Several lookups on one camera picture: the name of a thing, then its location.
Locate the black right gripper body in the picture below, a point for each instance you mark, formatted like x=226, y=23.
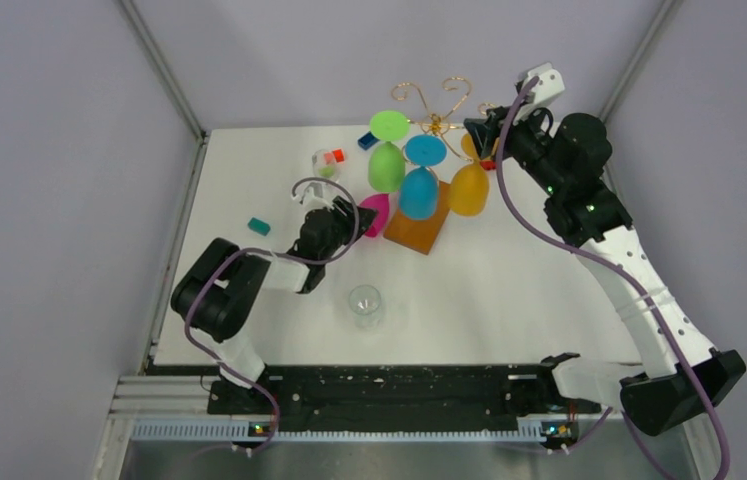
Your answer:
x=527, y=143

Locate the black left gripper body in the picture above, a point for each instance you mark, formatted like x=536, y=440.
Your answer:
x=343, y=228

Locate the pink plastic wine glass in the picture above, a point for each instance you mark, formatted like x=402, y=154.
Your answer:
x=381, y=203

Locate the green plastic wine glass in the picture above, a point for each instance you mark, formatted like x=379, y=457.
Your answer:
x=387, y=165

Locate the blue plastic wine glass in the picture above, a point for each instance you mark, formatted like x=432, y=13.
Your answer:
x=420, y=188

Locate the yellow plastic wine glass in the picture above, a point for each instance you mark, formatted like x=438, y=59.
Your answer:
x=469, y=188

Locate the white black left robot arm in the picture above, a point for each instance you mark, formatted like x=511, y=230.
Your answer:
x=216, y=295

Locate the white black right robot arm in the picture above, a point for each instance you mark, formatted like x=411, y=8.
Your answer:
x=681, y=373

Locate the clear tall wine glass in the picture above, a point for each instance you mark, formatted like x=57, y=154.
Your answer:
x=327, y=164

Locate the red toy brick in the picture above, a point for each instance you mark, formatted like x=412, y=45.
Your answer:
x=488, y=164

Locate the light green toy block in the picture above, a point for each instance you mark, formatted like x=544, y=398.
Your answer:
x=327, y=172

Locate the orange red toy block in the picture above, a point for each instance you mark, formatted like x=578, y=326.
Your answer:
x=336, y=156

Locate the teal toy block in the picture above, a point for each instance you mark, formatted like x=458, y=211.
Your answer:
x=259, y=226

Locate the blue toy brick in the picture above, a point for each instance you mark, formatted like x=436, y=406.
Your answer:
x=367, y=141

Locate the clear glass tumbler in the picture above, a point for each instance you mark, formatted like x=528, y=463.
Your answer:
x=366, y=305

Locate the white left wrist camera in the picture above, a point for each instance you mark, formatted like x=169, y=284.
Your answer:
x=313, y=196

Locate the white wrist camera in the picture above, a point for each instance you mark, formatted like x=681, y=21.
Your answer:
x=539, y=87
x=313, y=196

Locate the gold wire glass rack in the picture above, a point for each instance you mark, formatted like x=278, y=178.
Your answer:
x=420, y=236

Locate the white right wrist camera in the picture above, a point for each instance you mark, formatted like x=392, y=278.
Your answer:
x=539, y=87

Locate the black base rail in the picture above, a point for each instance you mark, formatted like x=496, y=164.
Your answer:
x=399, y=399

